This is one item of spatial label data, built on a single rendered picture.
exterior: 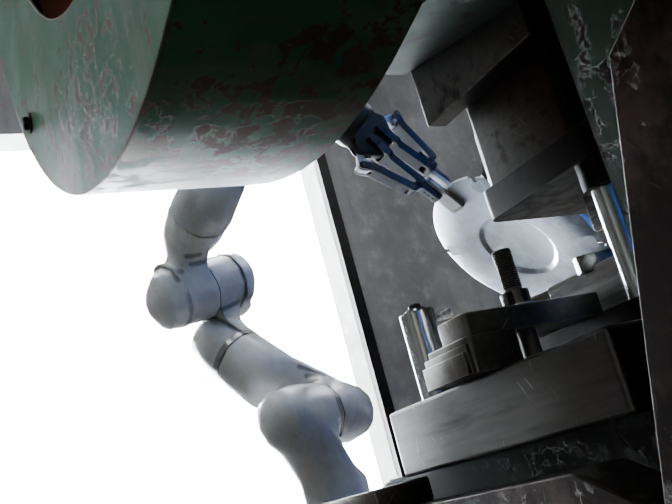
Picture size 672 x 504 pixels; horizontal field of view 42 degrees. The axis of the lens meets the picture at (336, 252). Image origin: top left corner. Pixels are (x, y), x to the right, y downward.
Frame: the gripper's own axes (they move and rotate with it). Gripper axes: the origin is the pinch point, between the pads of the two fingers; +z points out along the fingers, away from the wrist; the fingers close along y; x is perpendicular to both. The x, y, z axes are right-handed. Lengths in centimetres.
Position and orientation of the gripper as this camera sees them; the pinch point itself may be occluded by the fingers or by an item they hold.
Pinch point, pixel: (443, 191)
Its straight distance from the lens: 136.0
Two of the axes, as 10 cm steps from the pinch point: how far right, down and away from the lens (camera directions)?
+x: -3.7, 3.4, 8.6
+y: 4.7, -7.4, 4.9
